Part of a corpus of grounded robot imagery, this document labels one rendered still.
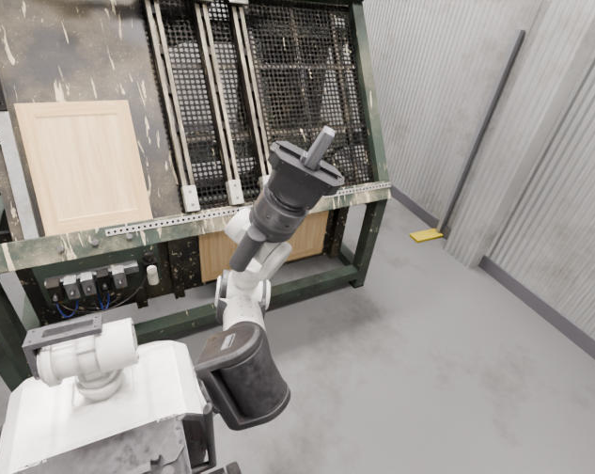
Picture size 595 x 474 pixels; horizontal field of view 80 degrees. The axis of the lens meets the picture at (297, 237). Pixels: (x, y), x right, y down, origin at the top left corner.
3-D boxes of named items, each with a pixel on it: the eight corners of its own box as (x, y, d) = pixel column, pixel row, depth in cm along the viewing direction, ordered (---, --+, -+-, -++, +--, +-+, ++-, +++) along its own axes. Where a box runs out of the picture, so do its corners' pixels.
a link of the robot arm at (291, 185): (343, 198, 53) (305, 246, 60) (345, 165, 60) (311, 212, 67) (267, 159, 50) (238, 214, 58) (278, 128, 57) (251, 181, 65)
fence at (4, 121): (26, 239, 151) (24, 240, 148) (-30, 8, 143) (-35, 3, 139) (40, 237, 154) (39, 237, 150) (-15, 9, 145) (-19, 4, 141)
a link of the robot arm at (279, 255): (297, 243, 66) (281, 267, 77) (260, 212, 66) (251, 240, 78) (274, 266, 63) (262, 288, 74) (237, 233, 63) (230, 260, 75)
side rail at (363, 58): (368, 183, 235) (379, 181, 225) (342, 11, 225) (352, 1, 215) (378, 181, 238) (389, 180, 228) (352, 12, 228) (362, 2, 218)
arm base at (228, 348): (283, 372, 72) (298, 408, 61) (226, 404, 70) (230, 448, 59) (252, 311, 68) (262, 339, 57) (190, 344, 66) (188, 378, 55)
